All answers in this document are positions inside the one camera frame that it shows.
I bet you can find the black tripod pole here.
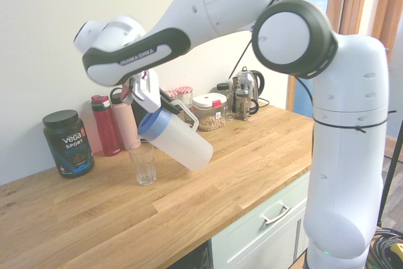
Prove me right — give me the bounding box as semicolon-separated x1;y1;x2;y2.
377;117;403;229

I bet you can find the red water bottle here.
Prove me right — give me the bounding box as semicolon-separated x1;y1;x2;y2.
91;94;122;157

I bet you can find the clear glass tumbler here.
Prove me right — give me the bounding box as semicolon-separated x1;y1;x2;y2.
128;142;157;186

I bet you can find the glass jar with black lid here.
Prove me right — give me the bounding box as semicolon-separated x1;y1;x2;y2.
224;91;236;121

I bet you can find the silver drawer handle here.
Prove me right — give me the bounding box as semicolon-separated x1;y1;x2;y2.
261;204;292;226

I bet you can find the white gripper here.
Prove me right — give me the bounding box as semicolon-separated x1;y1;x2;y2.
131;69;184;116

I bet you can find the white cabinet drawer front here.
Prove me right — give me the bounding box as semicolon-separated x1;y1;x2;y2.
210;171;312;269

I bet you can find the black protein powder tub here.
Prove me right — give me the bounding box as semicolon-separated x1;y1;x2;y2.
42;110;96;179

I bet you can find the black dishwasher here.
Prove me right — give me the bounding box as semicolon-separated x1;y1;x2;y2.
176;240;215;269

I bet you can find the black and yellow cable bundle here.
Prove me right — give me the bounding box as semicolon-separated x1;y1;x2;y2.
365;227;403;269

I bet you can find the pink water bottle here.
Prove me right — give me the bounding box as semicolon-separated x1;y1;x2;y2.
110;88;142;151

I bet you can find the glass French press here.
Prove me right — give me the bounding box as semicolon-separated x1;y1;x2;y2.
234;78;260;122

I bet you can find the translucent pitcher with blue lid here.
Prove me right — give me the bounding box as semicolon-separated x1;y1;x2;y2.
137;100;214;173

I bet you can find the cereal container with white lid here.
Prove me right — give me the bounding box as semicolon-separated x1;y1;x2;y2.
192;94;228;132

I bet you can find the stainless steel kettle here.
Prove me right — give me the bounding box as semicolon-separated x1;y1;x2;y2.
232;66;266;113

